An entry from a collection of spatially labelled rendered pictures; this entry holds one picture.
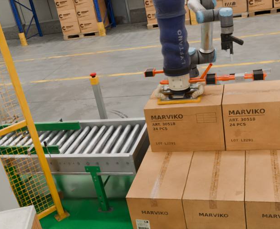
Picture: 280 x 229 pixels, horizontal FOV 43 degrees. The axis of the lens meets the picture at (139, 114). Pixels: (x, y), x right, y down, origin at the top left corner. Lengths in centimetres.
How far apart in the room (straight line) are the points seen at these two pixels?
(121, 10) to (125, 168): 921
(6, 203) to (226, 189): 151
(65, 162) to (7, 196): 70
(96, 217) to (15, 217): 154
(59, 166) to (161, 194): 111
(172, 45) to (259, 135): 93
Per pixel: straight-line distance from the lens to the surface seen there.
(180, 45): 272
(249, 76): 282
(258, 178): 260
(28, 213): 190
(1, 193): 268
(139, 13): 1163
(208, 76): 286
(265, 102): 271
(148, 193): 256
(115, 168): 304
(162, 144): 295
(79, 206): 356
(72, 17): 1116
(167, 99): 285
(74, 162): 317
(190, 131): 284
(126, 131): 344
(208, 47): 361
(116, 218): 328
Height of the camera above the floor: 207
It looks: 24 degrees down
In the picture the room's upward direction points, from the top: 11 degrees counter-clockwise
